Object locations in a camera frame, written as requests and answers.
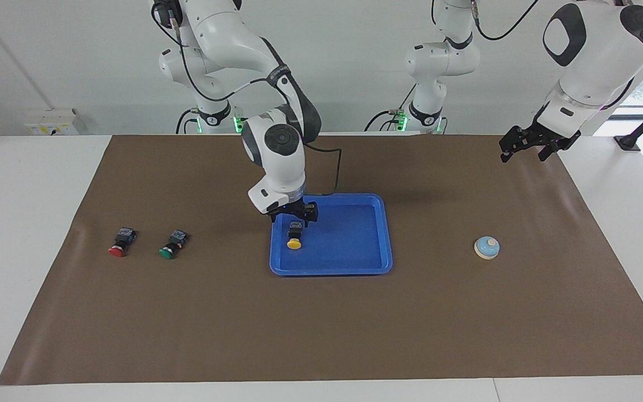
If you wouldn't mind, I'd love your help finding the green push button switch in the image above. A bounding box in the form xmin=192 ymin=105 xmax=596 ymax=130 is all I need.
xmin=158 ymin=229 xmax=188 ymax=260

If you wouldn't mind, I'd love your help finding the black base cable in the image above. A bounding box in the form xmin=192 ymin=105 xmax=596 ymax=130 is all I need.
xmin=364 ymin=84 xmax=412 ymax=133
xmin=175 ymin=108 xmax=196 ymax=135

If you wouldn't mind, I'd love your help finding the white wall socket box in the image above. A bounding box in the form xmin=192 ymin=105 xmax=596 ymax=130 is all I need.
xmin=23 ymin=108 xmax=89 ymax=136

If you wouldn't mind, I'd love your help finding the red push button switch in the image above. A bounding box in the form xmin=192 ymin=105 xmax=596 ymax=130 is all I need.
xmin=108 ymin=227 xmax=137 ymax=258

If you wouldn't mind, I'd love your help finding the blue plastic tray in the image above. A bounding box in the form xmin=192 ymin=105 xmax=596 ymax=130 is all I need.
xmin=269 ymin=193 xmax=394 ymax=276

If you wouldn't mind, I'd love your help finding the black left base cable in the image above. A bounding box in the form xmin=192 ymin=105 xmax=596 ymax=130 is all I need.
xmin=364 ymin=84 xmax=412 ymax=133

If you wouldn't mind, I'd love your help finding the brown table mat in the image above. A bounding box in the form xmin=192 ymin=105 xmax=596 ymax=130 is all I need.
xmin=0 ymin=134 xmax=643 ymax=386

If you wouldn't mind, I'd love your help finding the yellow push button switch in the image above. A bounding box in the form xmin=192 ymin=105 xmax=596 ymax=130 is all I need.
xmin=286 ymin=221 xmax=304 ymax=250

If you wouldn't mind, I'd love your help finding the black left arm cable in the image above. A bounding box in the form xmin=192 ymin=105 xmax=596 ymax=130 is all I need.
xmin=469 ymin=0 xmax=541 ymax=42

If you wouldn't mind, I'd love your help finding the light blue call bell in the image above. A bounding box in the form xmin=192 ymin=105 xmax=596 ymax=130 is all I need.
xmin=474 ymin=236 xmax=501 ymax=261

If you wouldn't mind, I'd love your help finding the black right base cable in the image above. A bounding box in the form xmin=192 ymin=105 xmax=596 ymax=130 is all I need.
xmin=175 ymin=108 xmax=196 ymax=135

